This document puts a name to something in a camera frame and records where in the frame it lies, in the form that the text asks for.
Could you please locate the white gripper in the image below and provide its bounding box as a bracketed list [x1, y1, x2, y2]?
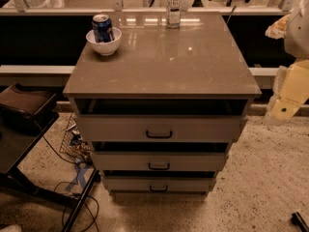
[265, 14, 309, 121]

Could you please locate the blue pepsi can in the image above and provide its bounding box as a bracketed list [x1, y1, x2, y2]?
[92, 14, 114, 43]

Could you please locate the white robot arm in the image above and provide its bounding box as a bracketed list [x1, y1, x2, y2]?
[266, 0, 309, 122]

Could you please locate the white ceramic bowl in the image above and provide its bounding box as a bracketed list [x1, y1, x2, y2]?
[86, 27, 122, 56]

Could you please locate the grey drawer cabinet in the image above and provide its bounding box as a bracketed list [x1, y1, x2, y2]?
[64, 13, 261, 180]

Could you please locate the black object on floor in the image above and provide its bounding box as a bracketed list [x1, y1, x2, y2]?
[291, 212, 309, 232]

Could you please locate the clear plastic water bottle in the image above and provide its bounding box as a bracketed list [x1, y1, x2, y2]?
[166, 0, 182, 28]

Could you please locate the black side table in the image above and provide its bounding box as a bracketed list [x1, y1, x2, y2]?
[0, 84, 98, 232]

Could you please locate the top drawer with black handle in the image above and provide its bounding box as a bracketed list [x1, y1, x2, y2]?
[73, 115, 247, 142]

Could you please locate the drawer with black handle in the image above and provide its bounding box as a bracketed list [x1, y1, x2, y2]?
[91, 152, 226, 171]
[102, 177, 216, 192]
[73, 115, 247, 142]

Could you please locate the bottom drawer with black handle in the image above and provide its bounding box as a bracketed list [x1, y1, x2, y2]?
[102, 177, 216, 192]

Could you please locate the middle drawer with black handle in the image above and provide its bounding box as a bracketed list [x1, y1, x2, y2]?
[91, 152, 226, 171]

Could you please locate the wire mesh basket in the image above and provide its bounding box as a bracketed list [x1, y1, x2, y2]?
[60, 116, 92, 164]

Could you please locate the black floor cable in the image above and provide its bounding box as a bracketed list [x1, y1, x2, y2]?
[42, 135, 100, 232]

